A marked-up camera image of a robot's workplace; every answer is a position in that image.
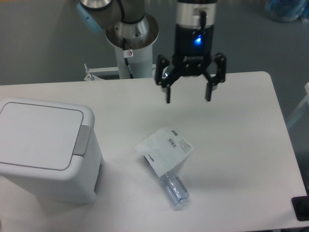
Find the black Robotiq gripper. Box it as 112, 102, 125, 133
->
154, 0, 227, 104

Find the white push-lid trash can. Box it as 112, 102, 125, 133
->
0, 98, 103, 203

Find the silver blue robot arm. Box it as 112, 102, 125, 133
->
76, 0, 226, 102

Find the white plastic package bag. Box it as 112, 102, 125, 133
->
135, 127, 195, 177

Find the blue plastic bag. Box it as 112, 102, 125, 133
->
265, 0, 309, 24

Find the clear plastic water bottle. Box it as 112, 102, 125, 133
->
144, 158, 190, 208

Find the black device at table edge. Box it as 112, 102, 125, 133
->
292, 196, 309, 221

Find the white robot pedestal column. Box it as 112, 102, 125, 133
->
107, 36, 158, 79

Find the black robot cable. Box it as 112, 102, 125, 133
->
122, 37, 134, 79

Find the white metal base frame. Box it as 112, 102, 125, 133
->
83, 63, 157, 82

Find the white frame at right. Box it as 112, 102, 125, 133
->
286, 83, 309, 130

